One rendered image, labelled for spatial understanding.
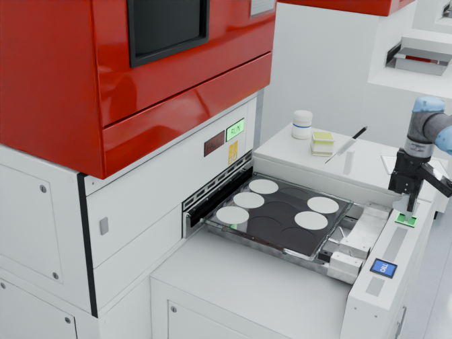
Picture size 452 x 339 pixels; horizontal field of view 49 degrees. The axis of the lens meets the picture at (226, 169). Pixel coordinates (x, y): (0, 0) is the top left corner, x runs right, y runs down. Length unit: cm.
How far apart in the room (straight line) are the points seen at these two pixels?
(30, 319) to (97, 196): 55
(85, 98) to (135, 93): 12
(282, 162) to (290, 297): 56
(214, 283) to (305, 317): 26
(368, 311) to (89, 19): 86
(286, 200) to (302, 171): 15
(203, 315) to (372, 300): 46
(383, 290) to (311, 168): 62
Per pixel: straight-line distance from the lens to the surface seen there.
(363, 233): 159
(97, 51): 97
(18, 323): 165
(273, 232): 149
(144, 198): 129
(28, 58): 110
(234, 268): 147
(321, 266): 147
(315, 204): 165
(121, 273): 133
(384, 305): 122
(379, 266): 132
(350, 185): 171
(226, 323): 137
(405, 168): 146
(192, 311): 142
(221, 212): 156
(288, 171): 177
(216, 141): 153
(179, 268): 146
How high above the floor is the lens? 173
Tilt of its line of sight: 27 degrees down
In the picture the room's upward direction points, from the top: 3 degrees clockwise
